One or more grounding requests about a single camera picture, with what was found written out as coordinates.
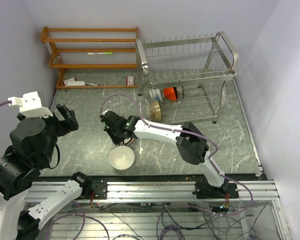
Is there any white bowl orange rim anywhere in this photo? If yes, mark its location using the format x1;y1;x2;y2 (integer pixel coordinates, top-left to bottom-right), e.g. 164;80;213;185
120;137;135;146

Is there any plain white bowl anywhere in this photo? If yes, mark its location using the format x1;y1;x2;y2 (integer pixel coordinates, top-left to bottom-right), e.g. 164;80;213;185
109;145;135;171

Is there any black bowl beige flower exterior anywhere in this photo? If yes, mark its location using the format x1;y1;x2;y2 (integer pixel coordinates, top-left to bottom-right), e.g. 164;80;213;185
149;100;163;122

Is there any blue floral bowl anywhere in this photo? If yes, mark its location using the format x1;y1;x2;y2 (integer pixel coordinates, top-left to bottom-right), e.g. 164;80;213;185
149;88;164;103

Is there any orange plastic bowl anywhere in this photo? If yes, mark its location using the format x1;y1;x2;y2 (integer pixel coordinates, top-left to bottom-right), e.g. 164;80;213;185
162;87;178;101

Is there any beige interior dark bowl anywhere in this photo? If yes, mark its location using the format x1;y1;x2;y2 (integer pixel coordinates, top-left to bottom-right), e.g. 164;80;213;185
176;86;185;101

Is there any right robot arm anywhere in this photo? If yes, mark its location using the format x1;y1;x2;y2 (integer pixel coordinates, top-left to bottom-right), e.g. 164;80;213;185
100;110;229;199

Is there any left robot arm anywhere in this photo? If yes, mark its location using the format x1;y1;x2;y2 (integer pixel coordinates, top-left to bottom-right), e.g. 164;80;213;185
0;104;95;240

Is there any red white box under rack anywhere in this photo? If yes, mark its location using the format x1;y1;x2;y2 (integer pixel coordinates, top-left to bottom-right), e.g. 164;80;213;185
126;76;135;87

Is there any wooden shelf rack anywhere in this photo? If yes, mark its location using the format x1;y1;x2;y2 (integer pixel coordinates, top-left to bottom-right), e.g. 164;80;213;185
40;26;139;90

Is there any steel dish rack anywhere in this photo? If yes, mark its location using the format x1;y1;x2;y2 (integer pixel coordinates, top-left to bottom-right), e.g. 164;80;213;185
136;31;239;124

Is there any red white small box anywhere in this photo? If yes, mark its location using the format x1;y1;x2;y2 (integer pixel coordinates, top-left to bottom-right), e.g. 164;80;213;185
62;77;76;87

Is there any white rectangular case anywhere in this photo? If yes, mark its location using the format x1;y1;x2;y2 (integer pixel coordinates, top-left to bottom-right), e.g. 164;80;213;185
67;81;86;87

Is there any green white pen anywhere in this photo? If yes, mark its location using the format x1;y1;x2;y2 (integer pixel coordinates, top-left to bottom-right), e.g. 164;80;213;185
87;51;113;56

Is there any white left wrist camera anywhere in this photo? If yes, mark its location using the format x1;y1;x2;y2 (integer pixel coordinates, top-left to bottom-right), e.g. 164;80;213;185
8;91;53;118

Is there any aluminium rail beam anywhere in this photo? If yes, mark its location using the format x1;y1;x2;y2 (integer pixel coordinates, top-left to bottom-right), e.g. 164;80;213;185
24;180;281;203

